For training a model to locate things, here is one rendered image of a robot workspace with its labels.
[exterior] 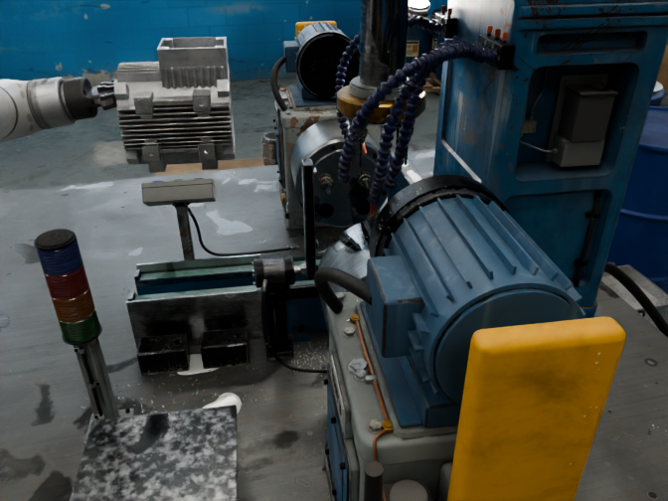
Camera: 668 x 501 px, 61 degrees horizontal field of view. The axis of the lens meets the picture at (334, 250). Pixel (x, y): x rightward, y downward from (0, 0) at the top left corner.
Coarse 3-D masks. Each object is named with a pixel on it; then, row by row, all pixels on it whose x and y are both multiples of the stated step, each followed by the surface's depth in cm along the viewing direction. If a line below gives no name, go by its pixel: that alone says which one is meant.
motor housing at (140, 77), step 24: (120, 72) 103; (144, 72) 103; (168, 96) 103; (216, 96) 105; (120, 120) 101; (144, 120) 103; (168, 120) 104; (192, 120) 104; (216, 120) 104; (168, 144) 106; (192, 144) 106; (216, 144) 107
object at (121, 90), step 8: (224, 80) 104; (120, 88) 101; (128, 88) 103; (224, 88) 103; (120, 96) 101; (128, 96) 102; (128, 152) 107; (136, 152) 107; (224, 152) 109; (232, 152) 109; (128, 160) 107; (136, 160) 108
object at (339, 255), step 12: (360, 228) 103; (336, 240) 105; (348, 240) 102; (360, 240) 100; (324, 252) 107; (336, 252) 102; (348, 252) 99; (360, 252) 97; (324, 264) 105; (336, 264) 100; (348, 264) 97; (360, 264) 95; (360, 276) 92; (336, 288) 96; (324, 312) 101
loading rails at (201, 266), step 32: (224, 256) 138; (256, 256) 138; (320, 256) 140; (160, 288) 134; (192, 288) 135; (224, 288) 129; (256, 288) 129; (160, 320) 126; (192, 320) 127; (224, 320) 128; (256, 320) 129; (288, 320) 132; (320, 320) 133
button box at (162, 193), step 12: (180, 180) 141; (192, 180) 141; (204, 180) 141; (144, 192) 139; (156, 192) 140; (168, 192) 140; (180, 192) 140; (192, 192) 141; (204, 192) 141; (156, 204) 143; (168, 204) 145
